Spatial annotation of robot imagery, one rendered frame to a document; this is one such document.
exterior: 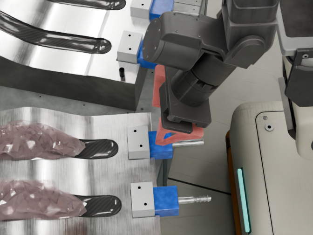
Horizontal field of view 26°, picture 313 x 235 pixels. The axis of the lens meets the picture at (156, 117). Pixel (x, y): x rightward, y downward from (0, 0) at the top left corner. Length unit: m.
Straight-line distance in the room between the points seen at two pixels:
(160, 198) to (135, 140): 0.11
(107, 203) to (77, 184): 0.06
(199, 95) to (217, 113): 1.31
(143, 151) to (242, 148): 0.76
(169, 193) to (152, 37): 0.33
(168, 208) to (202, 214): 0.96
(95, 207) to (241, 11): 0.47
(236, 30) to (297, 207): 1.02
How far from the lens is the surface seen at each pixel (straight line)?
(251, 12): 0.80
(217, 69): 0.89
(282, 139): 1.88
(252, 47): 0.83
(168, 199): 1.11
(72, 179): 1.14
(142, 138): 1.15
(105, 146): 1.18
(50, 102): 1.30
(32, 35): 1.30
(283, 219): 1.77
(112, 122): 1.20
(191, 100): 0.94
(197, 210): 2.06
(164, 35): 0.84
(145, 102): 1.29
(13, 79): 1.31
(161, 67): 1.00
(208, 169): 2.13
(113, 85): 1.22
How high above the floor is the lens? 1.87
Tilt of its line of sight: 57 degrees down
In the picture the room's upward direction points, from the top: straight up
